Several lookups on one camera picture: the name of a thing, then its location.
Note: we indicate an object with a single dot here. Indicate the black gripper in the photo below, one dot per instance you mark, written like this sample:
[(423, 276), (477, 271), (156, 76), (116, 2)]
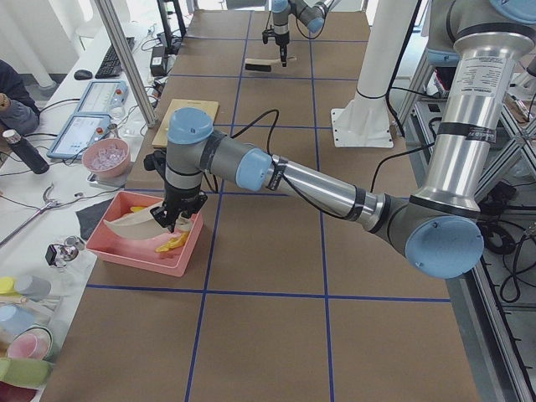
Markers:
[(179, 200), (281, 37)]

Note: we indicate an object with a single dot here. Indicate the beige plastic dustpan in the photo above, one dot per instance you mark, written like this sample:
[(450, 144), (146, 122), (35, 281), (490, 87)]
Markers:
[(141, 225)]

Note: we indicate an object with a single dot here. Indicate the beige hand brush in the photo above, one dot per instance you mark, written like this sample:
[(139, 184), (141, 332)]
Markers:
[(265, 65)]

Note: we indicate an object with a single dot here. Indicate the yellow toy corn cob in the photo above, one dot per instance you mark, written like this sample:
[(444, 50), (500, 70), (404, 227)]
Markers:
[(173, 243)]

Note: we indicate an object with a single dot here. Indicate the brown toy potato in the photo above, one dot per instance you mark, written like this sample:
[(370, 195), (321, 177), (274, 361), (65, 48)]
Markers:
[(134, 209)]

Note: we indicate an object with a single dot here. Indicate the pink plastic bin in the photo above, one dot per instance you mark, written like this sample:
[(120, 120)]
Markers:
[(141, 253)]

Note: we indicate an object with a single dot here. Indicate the bamboo cutting board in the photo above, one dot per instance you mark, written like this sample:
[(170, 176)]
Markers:
[(186, 122)]

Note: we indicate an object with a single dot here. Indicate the dark grey cloth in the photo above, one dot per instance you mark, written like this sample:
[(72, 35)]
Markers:
[(90, 217)]

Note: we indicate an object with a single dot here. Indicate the pink bowl with clear pieces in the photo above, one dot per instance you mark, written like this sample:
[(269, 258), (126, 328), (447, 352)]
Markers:
[(107, 158)]

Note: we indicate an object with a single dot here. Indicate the metal pliers tool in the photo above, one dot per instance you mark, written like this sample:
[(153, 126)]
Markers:
[(49, 203)]

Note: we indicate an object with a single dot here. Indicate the lower teach pendant tablet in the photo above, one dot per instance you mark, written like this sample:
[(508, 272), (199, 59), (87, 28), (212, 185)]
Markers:
[(80, 131)]

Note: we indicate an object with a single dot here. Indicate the teach pendant tablet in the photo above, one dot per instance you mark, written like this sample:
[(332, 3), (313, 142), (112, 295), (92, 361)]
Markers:
[(101, 95), (80, 131)]

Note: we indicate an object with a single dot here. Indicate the black power adapter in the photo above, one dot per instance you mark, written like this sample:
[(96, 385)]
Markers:
[(158, 62)]

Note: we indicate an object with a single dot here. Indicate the upper teach pendant tablet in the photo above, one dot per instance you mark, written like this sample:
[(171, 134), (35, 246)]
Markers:
[(101, 95)]

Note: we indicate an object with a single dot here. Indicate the black water bottle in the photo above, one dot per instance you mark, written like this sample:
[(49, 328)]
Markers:
[(26, 151)]

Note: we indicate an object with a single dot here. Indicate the grey plastic cup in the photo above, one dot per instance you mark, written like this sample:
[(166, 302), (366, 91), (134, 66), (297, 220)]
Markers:
[(33, 287)]

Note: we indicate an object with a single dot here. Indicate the black keyboard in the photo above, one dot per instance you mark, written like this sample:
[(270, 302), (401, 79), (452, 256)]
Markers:
[(110, 66)]

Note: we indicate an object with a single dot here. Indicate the black computer mouse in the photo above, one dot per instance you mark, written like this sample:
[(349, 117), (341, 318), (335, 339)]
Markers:
[(83, 75)]

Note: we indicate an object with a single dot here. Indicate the yellow plastic cup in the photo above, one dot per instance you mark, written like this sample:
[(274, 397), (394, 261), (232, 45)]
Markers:
[(7, 286)]

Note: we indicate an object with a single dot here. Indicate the pink plastic cup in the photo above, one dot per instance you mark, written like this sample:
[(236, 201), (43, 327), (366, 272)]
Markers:
[(35, 343)]

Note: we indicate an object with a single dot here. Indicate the light blue plastic cup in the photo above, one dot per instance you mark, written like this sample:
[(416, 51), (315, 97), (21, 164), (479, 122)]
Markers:
[(15, 319)]

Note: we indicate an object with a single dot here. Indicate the person in dark jacket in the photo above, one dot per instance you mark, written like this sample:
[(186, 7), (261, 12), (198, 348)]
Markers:
[(18, 109)]

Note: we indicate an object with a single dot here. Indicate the green plastic cup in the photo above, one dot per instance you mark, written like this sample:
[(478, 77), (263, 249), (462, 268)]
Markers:
[(25, 372)]

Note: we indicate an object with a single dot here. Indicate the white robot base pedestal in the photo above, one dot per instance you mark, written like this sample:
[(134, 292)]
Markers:
[(364, 122)]

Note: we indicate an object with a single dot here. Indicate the aluminium frame post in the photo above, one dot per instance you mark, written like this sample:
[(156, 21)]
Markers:
[(118, 40)]

